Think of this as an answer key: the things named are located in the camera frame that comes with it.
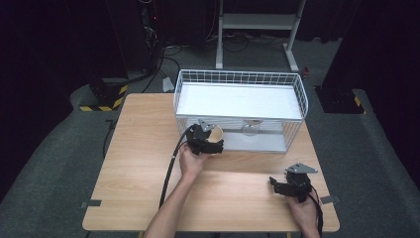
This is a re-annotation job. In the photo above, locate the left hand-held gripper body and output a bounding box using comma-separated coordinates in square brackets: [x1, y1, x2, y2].
[185, 118, 218, 157]

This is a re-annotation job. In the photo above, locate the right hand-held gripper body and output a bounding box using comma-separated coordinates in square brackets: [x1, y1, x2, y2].
[284, 162, 319, 203]

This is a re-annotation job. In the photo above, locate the cream ceramic mug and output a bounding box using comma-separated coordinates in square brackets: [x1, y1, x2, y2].
[206, 126, 225, 145]

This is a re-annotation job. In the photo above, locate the white tumbler with grey lid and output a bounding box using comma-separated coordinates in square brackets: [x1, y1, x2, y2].
[242, 119, 264, 138]

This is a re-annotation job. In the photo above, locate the white wire shelf rack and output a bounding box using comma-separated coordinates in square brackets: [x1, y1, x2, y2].
[172, 68, 310, 155]

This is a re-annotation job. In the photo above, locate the person's left hand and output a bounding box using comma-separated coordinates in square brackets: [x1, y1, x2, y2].
[178, 142, 211, 181]

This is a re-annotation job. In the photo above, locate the person's right hand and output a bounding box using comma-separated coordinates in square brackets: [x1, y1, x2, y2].
[284, 193, 321, 233]

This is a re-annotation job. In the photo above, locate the white power adapter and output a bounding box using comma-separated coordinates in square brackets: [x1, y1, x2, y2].
[161, 76, 175, 93]

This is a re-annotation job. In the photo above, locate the black yellow striped base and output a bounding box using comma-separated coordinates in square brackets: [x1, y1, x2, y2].
[314, 84, 368, 115]
[78, 76, 129, 113]

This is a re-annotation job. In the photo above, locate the dark equipment rack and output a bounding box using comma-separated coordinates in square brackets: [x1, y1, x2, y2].
[137, 0, 166, 74]

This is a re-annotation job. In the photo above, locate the white metal stand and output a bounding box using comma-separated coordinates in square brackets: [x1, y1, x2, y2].
[214, 0, 307, 72]

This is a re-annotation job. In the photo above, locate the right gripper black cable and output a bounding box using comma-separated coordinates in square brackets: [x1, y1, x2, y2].
[308, 185, 325, 238]

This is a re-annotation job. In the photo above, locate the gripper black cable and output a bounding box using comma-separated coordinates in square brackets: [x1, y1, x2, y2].
[308, 185, 325, 238]
[158, 126, 194, 210]

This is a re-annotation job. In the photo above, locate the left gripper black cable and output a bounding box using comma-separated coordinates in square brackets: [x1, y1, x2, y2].
[158, 126, 194, 210]

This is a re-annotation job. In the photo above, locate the black cable to adapter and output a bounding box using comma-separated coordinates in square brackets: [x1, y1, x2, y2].
[141, 46, 182, 94]

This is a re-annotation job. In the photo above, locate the black floor cable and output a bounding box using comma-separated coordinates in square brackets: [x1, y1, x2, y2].
[102, 118, 118, 160]

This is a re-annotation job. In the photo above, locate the tangle of floor cables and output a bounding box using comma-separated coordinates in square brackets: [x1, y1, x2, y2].
[204, 32, 289, 54]

